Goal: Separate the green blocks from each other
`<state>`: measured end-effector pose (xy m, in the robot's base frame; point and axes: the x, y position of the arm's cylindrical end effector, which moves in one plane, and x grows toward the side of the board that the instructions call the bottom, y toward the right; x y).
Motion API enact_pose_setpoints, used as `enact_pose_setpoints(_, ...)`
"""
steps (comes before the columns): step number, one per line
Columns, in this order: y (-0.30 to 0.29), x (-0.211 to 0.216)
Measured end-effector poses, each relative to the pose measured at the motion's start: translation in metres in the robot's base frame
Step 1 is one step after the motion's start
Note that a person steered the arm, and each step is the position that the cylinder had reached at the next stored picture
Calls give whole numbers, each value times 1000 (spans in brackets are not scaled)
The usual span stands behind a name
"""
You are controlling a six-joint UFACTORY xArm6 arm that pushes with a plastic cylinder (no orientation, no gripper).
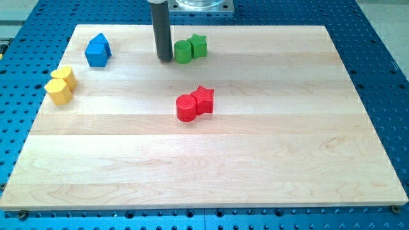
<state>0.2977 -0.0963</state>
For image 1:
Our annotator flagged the green cylinder block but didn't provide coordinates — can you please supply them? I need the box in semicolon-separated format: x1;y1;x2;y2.
174;40;192;64

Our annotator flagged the green star block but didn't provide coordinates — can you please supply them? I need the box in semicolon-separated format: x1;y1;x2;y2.
187;34;207;59

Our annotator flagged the red star block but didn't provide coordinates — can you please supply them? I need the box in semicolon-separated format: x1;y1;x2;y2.
190;86;214;115

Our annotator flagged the red cylinder block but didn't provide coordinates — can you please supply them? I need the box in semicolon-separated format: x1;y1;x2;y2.
176;95;197;122

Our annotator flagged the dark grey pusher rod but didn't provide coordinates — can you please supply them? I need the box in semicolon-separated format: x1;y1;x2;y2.
148;0;173;62

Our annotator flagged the blue pentagon block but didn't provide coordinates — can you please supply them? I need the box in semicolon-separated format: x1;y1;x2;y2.
85;43;109;67

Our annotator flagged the yellow hexagon block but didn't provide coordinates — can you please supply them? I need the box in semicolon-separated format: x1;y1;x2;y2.
44;79;73;105

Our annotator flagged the yellow rounded block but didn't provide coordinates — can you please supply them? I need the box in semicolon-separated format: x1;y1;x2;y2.
51;65;77;91

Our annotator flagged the blue perforated metal plate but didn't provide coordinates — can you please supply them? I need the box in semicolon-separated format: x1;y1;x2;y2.
1;1;408;229

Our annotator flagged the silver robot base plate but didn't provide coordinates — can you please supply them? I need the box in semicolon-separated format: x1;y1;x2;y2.
167;0;235;15

